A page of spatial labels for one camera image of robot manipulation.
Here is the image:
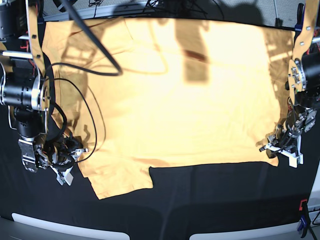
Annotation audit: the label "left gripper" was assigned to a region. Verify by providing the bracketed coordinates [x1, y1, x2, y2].
[259, 106, 317, 168]

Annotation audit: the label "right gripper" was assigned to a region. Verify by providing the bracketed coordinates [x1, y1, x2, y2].
[18, 134, 89, 186]

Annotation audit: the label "yellow t-shirt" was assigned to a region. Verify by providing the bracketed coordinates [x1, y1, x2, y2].
[42, 17, 294, 199]

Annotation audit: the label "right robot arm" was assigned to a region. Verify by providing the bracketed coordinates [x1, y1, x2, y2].
[0, 0, 87, 185]

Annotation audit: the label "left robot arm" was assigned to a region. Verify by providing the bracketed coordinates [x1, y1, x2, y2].
[259, 0, 320, 168]

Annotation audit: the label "red blue clamp bottom right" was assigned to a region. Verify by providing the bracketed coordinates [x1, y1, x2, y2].
[297, 199, 311, 239]

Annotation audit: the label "black cables behind table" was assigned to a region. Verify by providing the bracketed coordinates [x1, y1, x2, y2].
[87, 0, 226, 21]

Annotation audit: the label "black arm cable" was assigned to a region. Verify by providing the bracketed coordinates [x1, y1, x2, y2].
[44, 0, 125, 156]

